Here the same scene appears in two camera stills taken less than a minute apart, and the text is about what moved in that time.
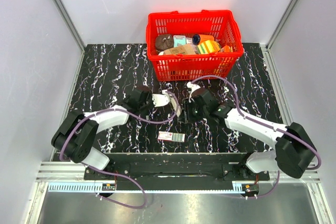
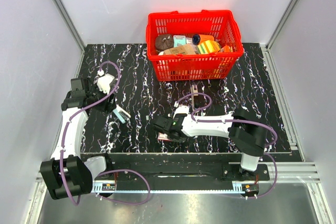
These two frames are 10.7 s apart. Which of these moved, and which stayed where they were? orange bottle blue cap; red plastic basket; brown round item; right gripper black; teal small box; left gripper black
Moved: right gripper black; left gripper black
Stayed: brown round item; red plastic basket; orange bottle blue cap; teal small box
